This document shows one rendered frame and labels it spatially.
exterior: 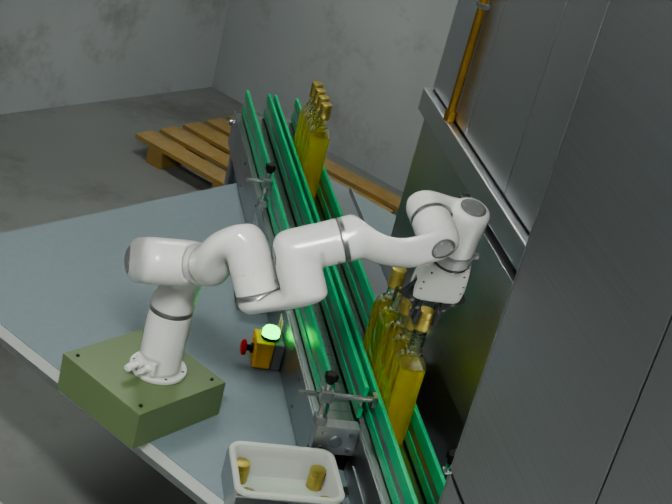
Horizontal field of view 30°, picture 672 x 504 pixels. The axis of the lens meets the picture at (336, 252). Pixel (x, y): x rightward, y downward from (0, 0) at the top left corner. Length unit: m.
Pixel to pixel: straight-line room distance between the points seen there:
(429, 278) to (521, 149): 0.35
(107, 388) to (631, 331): 1.61
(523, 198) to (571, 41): 0.33
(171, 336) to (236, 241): 0.41
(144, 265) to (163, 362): 0.30
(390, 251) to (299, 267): 0.17
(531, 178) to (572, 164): 1.07
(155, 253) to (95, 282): 0.79
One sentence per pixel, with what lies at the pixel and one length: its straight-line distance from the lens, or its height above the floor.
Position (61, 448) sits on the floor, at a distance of 3.92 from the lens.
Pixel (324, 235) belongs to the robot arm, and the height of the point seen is 1.37.
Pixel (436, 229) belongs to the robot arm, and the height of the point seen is 1.44.
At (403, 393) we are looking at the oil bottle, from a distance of 2.59.
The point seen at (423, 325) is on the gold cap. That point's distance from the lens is 2.52.
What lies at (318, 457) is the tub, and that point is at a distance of 2.65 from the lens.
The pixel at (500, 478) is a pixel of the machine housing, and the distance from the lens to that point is 1.53.
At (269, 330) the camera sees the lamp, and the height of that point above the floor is 0.85.
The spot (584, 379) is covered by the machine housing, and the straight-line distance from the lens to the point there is 1.35.
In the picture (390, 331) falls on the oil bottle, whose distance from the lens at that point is 2.66.
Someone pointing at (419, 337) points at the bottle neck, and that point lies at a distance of 2.54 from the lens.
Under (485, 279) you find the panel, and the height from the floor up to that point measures 1.26.
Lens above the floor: 2.32
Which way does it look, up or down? 25 degrees down
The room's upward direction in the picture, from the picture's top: 15 degrees clockwise
